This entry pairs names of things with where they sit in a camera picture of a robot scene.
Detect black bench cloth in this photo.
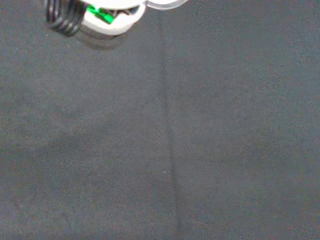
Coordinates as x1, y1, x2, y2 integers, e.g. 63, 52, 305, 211
0, 0, 320, 240

